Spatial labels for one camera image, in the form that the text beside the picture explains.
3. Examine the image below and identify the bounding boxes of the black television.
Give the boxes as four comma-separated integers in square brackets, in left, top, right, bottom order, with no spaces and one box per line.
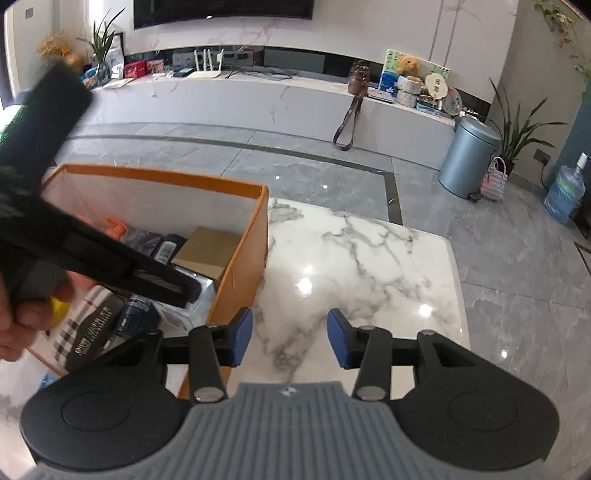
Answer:
[133,0,315,29]

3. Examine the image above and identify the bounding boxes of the pink pump bottle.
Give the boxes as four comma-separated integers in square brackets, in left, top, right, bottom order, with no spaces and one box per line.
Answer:
[105,218,128,241]

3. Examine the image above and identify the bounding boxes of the blue red card box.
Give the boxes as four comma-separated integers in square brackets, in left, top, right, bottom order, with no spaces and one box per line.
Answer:
[39,371,61,389]

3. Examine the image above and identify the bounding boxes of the dried yellow flowers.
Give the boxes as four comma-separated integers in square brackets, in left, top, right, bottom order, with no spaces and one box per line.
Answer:
[36,32,83,72]

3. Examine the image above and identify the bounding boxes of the orange storage box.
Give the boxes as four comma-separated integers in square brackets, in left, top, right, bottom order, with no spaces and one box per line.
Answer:
[26,162,271,400]

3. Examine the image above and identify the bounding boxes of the plant in glass vase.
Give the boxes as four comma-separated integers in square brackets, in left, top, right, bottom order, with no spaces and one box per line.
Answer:
[77,9,123,89]

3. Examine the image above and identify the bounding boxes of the brown cardboard box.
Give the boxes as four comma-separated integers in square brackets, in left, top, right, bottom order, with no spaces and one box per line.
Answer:
[172,227,240,283]

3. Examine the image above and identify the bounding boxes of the green potted plant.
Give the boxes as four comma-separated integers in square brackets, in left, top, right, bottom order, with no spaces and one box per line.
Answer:
[485,79,567,175]

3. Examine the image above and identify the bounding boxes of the illustrated book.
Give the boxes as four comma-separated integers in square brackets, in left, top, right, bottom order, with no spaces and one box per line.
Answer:
[120,227,162,256]

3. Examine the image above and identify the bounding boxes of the brown leather bag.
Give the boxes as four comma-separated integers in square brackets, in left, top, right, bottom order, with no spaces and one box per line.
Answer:
[332,60,370,151]

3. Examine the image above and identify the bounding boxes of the yellow tape measure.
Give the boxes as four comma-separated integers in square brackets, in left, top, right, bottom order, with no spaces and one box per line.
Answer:
[50,297,70,327]

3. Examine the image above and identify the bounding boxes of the striped woven basket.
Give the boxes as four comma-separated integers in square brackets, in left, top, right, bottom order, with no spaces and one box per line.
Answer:
[480,156,508,201]

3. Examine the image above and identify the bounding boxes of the blue water jug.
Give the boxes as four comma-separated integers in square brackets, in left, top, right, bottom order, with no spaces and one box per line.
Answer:
[543,152,589,224]

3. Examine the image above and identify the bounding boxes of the plaid wallet box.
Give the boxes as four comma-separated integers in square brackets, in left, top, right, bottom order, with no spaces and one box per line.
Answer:
[29,285,126,374]

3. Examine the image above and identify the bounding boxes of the person's left hand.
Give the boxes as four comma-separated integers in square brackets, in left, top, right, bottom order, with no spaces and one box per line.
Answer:
[0,272,95,362]

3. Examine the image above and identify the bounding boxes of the grey metal trash bin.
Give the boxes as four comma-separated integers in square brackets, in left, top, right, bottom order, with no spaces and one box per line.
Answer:
[438,116,502,199]

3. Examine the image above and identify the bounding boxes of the white wifi router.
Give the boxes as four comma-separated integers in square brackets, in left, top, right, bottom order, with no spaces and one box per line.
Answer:
[188,49,224,79]

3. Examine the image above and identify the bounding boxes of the teddy bear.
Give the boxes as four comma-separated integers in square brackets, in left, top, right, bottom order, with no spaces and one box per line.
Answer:
[396,54,421,77]

